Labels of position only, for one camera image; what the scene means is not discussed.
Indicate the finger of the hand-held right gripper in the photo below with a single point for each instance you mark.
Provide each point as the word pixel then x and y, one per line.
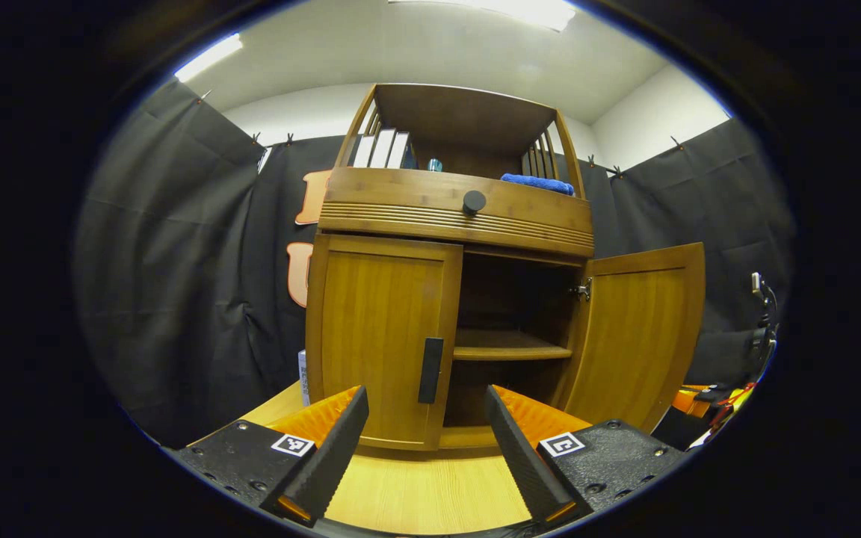
pixel 711 394

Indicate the blue folded towel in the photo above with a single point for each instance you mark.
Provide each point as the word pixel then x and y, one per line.
pixel 537 184

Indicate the white printed box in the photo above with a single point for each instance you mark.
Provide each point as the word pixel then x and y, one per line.
pixel 303 377

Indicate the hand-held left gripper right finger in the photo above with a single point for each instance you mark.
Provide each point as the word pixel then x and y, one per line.
pixel 524 456

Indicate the wooden shoe cabinet door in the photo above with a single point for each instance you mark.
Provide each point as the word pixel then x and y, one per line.
pixel 640 336
pixel 371 329

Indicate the wooden double-door shoe cabinet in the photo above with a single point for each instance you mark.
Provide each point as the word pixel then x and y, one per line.
pixel 460 119

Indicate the wooden inner cabinet shelf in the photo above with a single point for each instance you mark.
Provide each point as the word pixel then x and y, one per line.
pixel 505 347

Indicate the wide ceiling light panel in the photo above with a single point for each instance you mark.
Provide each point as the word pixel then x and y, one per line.
pixel 513 9

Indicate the black backdrop cloth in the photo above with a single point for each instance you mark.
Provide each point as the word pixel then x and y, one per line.
pixel 176 284

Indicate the long ceiling light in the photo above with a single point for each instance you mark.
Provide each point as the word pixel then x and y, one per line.
pixel 208 57

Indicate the round black drawer knob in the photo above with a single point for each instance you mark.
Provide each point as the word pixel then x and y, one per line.
pixel 474 202

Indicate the wooden cabinet drawer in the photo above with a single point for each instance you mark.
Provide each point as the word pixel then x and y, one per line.
pixel 400 198

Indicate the white book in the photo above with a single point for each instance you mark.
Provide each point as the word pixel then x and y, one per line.
pixel 363 151
pixel 382 149
pixel 398 152

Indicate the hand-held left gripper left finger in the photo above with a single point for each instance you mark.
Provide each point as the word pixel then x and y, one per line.
pixel 329 456

